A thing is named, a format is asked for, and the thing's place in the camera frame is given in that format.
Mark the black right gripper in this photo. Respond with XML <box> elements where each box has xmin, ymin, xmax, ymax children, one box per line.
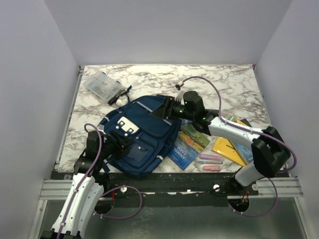
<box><xmin>151</xmin><ymin>96</ymin><xmax>195</xmax><ymax>121</ymax></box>

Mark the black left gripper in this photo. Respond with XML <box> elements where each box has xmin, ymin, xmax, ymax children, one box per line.
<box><xmin>100</xmin><ymin>130</ymin><xmax>135</xmax><ymax>160</ymax></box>

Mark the navy blue student backpack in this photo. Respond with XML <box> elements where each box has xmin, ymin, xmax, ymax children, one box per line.
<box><xmin>98</xmin><ymin>95</ymin><xmax>181</xmax><ymax>178</ymax></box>

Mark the purple highlighter marker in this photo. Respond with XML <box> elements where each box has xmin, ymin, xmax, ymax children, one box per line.
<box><xmin>199</xmin><ymin>153</ymin><xmax>223</xmax><ymax>161</ymax></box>

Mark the blue white pen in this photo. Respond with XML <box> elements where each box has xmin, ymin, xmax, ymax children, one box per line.
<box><xmin>195</xmin><ymin>160</ymin><xmax>223</xmax><ymax>165</ymax></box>

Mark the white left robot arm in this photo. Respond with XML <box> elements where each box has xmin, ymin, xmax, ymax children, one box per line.
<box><xmin>40</xmin><ymin>130</ymin><xmax>134</xmax><ymax>239</ymax></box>

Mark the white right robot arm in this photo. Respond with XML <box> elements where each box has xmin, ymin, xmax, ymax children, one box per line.
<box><xmin>151</xmin><ymin>91</ymin><xmax>292</xmax><ymax>195</ymax></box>

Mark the Nineteen Eighty-Four book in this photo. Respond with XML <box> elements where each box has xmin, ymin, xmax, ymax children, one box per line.
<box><xmin>180</xmin><ymin>119</ymin><xmax>192</xmax><ymax>130</ymax></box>

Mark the white cylindrical object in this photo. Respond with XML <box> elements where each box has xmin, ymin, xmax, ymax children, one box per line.
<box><xmin>116</xmin><ymin>99</ymin><xmax>126</xmax><ymax>107</ymax></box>

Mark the Animal Farm book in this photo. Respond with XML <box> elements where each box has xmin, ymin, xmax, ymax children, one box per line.
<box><xmin>168</xmin><ymin>125</ymin><xmax>210</xmax><ymax>170</ymax></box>

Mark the clear plastic organiser box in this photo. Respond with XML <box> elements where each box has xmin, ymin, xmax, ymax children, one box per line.
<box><xmin>84</xmin><ymin>71</ymin><xmax>125</xmax><ymax>104</ymax></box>

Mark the yellow notebook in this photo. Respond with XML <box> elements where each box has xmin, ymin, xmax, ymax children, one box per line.
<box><xmin>212</xmin><ymin>137</ymin><xmax>246</xmax><ymax>166</ymax></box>

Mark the colourful children's book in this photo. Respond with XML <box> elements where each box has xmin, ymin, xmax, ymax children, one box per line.
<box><xmin>228</xmin><ymin>117</ymin><xmax>246</xmax><ymax>125</ymax></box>

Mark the blue picture book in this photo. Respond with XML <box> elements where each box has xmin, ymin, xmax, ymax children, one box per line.
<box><xmin>232</xmin><ymin>142</ymin><xmax>253</xmax><ymax>164</ymax></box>

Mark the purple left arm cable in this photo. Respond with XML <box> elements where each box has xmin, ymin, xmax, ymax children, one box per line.
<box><xmin>56</xmin><ymin>123</ymin><xmax>143</xmax><ymax>239</ymax></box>

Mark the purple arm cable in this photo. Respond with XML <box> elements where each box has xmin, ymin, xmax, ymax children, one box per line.
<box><xmin>56</xmin><ymin>123</ymin><xmax>143</xmax><ymax>239</ymax></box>
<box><xmin>179</xmin><ymin>76</ymin><xmax>297</xmax><ymax>218</ymax></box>

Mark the black mounting base plate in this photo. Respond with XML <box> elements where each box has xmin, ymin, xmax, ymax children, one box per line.
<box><xmin>98</xmin><ymin>173</ymin><xmax>258</xmax><ymax>208</ymax></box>

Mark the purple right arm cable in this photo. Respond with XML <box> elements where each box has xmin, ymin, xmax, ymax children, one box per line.
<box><xmin>179</xmin><ymin>76</ymin><xmax>297</xmax><ymax>218</ymax></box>

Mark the aluminium extrusion rail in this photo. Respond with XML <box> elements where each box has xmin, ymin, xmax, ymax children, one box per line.
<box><xmin>39</xmin><ymin>177</ymin><xmax>304</xmax><ymax>200</ymax></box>

